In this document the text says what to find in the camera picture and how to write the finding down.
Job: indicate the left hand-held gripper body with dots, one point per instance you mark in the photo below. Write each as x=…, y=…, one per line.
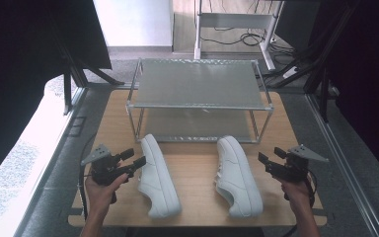
x=103, y=168

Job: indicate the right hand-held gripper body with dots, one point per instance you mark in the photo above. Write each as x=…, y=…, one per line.
x=294, y=169

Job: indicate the white sneaker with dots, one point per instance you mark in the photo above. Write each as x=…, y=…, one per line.
x=238, y=181
x=158, y=181

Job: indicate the metal two-tier shoe rack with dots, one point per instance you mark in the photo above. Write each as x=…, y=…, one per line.
x=197, y=84

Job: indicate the person's right hand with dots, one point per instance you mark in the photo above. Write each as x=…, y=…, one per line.
x=297, y=194

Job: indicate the person's left hand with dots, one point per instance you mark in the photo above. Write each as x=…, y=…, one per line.
x=100, y=197

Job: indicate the dark floor outlet cover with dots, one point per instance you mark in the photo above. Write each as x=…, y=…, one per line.
x=77, y=126

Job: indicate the black metal stand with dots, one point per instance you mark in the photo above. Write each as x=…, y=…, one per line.
x=322, y=89
x=67, y=89

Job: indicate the white power strip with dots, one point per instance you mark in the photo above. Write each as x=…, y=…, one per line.
x=290, y=72

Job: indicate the dark curtain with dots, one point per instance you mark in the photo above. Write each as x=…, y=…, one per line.
x=368, y=82
x=13, y=65

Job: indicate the aluminium floor rail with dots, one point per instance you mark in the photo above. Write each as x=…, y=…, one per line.
x=51, y=174
x=348, y=168

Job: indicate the white metal desk frame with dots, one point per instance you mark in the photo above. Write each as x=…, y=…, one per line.
x=233, y=20

